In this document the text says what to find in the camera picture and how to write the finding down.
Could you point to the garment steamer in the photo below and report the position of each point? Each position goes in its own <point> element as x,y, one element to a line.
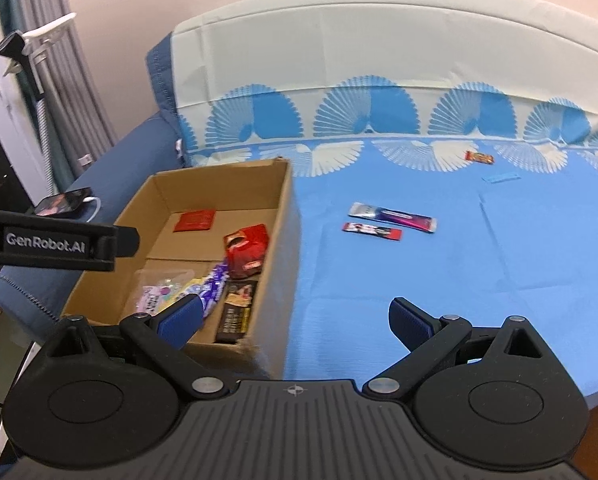
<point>54,27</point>

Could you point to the blue denim cushion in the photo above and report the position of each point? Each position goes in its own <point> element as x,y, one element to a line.
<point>161,85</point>

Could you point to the small blue strip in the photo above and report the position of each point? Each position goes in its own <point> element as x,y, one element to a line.
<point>501,177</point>

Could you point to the red snack bag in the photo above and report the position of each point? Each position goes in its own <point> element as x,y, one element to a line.
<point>246,255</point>

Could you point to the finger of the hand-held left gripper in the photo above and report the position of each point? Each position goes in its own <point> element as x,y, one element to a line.
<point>126,241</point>

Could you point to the small red candy bar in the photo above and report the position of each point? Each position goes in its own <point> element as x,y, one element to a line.
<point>479,157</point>

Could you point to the grey curtain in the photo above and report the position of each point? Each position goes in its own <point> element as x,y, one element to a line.
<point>79,85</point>

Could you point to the brown snack packet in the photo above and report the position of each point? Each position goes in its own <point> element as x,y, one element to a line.
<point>236,310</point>

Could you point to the black smartphone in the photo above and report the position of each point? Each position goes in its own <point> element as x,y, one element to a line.
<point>61,202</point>

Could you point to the red square packet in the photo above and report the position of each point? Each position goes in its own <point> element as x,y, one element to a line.
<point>194,220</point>

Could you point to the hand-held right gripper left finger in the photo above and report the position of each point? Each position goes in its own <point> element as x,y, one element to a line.
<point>181,320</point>

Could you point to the red stick packet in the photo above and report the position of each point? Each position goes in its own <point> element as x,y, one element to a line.
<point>371,230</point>

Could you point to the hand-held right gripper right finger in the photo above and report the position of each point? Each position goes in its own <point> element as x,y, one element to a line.
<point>409,322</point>

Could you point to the blue sofa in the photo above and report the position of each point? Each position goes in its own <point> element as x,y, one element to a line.
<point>129,160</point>

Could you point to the blue fan-print sheet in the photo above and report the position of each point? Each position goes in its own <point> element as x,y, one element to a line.
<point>429,285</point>

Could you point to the brown cardboard box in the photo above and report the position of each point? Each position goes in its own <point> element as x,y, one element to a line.
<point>179,195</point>

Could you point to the white and purple stick packet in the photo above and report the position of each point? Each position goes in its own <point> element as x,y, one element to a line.
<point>394,217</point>

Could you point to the white cushion label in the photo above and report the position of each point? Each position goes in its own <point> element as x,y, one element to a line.
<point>178,149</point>

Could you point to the purple snack packet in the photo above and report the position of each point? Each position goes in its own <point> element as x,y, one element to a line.
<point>216,285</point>

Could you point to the clear bag of candies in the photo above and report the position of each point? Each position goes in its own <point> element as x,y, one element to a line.
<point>154,290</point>

